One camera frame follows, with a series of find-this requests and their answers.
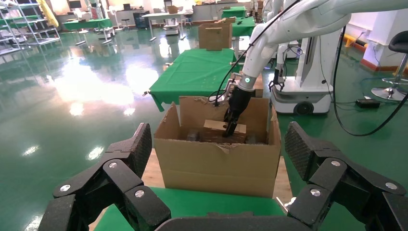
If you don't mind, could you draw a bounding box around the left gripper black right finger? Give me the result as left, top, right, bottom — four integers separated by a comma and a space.
284, 121, 408, 231

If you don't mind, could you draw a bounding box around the black idle robot gripper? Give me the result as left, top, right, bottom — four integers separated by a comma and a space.
268, 67, 285, 93

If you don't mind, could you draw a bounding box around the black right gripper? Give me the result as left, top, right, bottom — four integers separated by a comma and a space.
222, 85, 253, 138

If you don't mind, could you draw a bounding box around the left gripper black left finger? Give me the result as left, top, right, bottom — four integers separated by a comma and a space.
38, 122, 172, 231

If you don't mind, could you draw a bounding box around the small brown cardboard box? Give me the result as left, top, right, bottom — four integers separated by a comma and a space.
199, 119, 248, 145

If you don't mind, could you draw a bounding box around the small background cardboard box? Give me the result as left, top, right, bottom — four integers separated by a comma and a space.
252, 73, 265, 98

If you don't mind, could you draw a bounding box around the large open cardboard carton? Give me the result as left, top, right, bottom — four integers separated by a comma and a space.
153, 95, 282, 199

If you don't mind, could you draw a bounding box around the tall brown cardboard carton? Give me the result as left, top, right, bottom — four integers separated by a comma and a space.
198, 22, 233, 51

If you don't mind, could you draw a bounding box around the black power adapter box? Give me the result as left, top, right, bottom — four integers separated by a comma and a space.
355, 98, 382, 109

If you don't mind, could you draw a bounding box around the white idle wheeled robot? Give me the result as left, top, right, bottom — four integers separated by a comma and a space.
271, 28, 342, 116

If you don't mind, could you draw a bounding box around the green table cloth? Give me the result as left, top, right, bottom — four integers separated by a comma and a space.
94, 186, 286, 231
149, 48, 243, 112

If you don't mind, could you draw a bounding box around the green cloth covered table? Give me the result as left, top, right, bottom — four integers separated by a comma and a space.
232, 16, 256, 37
62, 18, 113, 32
221, 6, 248, 19

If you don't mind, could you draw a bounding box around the white wheeled machine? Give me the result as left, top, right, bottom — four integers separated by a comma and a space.
163, 19, 181, 36

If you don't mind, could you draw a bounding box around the white work table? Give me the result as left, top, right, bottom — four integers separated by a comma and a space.
141, 12, 186, 42

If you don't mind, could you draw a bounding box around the black swivel stool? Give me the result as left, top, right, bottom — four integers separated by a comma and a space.
371, 30, 408, 102

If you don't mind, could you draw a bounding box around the black cabinet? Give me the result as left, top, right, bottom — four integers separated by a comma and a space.
133, 11, 151, 29

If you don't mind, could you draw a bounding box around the metal storage shelf rack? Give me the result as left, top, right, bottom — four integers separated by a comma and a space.
0, 0, 61, 56

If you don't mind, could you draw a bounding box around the yellow hanging sheet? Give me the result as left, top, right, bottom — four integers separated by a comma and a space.
37, 0, 60, 28

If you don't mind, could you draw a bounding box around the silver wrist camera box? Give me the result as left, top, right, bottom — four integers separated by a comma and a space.
223, 81, 237, 102

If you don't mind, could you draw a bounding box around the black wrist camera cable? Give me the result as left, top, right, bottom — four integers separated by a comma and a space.
207, 0, 303, 107

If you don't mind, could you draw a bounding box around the black hanging arm cable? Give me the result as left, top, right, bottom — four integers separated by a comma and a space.
332, 25, 408, 137

